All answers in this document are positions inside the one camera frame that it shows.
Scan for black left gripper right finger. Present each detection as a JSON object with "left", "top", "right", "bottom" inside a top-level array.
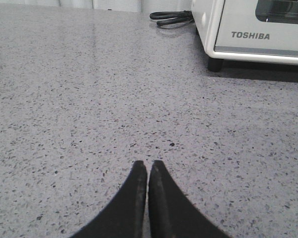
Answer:
[{"left": 149, "top": 160, "right": 228, "bottom": 238}]

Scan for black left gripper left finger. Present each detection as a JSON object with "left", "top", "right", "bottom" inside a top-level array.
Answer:
[{"left": 73, "top": 161, "right": 147, "bottom": 238}]

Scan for oven glass door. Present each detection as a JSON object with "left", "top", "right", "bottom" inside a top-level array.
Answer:
[{"left": 215, "top": 0, "right": 298, "bottom": 57}]

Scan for white Toshiba toaster oven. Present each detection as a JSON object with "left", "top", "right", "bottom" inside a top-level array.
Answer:
[{"left": 191, "top": 0, "right": 298, "bottom": 72}]

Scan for black power cable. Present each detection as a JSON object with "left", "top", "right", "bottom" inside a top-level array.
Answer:
[{"left": 149, "top": 10, "right": 195, "bottom": 28}]

